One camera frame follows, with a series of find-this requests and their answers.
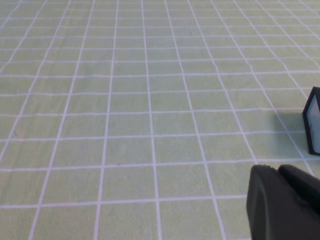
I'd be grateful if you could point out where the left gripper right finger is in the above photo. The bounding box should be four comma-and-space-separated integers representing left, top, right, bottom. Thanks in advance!
277, 164, 320, 216

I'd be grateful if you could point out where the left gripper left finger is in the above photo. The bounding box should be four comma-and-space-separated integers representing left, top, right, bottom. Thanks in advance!
246, 164, 320, 240

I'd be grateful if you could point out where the black glasses case box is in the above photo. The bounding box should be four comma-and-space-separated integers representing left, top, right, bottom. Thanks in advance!
301, 86, 320, 156

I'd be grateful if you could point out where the green white-grid tablecloth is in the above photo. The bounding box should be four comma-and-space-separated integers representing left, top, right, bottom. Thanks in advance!
0, 0, 320, 240

